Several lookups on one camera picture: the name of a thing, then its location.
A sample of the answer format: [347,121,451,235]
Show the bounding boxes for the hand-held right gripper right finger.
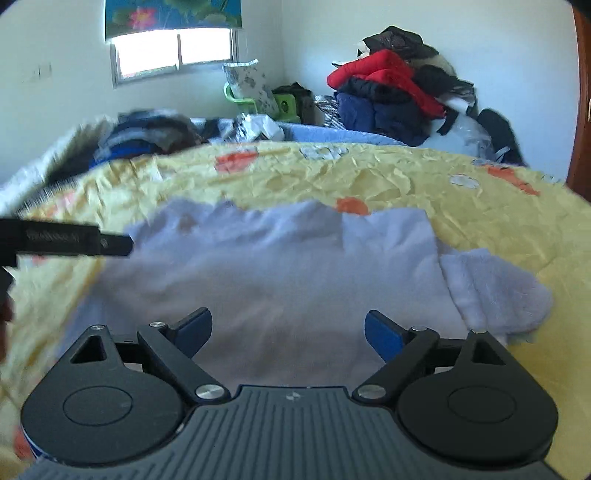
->
[352,309,511,408]

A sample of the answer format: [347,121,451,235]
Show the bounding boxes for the yellow sheep-print bedsheet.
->
[0,141,591,480]

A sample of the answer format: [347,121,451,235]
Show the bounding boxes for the floral roller blind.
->
[105,0,243,43]

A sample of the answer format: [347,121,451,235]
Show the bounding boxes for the lavender long-sleeve shirt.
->
[60,198,555,389]

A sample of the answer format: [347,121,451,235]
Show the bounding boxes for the green plastic chair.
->
[224,82,259,112]

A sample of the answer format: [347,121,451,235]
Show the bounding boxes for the pile of dark clothes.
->
[46,108,219,186]

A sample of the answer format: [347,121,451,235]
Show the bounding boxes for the checkered cloth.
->
[316,95,345,128]

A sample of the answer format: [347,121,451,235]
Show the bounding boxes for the red jacket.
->
[327,49,447,117]

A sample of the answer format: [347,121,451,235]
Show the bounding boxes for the white quilted blanket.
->
[0,117,116,214]

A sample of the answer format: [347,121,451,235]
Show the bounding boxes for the black clothes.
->
[362,25,474,94]

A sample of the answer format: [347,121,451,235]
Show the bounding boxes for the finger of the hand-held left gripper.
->
[98,226,136,257]

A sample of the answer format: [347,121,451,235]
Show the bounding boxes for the dark cloth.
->
[272,83,315,123]

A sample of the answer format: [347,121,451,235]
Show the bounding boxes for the green box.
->
[272,92,299,121]

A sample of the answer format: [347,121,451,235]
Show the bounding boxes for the brown wooden door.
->
[566,7,591,202]

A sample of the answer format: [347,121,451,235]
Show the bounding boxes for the navy jacket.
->
[335,78,433,147]

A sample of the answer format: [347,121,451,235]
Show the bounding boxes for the clear plastic bag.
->
[434,99,502,162]

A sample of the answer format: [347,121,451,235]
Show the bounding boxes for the window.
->
[110,28,241,88]

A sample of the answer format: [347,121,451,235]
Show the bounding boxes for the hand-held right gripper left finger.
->
[69,307,232,408]

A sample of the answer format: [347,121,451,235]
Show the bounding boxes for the white wall switch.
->
[25,62,54,82]

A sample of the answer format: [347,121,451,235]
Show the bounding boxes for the crumpled white cloth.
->
[222,113,285,142]

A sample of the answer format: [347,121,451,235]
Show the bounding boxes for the grey patterned pillow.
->
[222,60,280,119]

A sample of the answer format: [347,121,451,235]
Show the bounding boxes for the black bag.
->
[475,108,525,165]

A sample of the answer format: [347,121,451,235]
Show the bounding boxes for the light blue blanket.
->
[189,117,408,147]

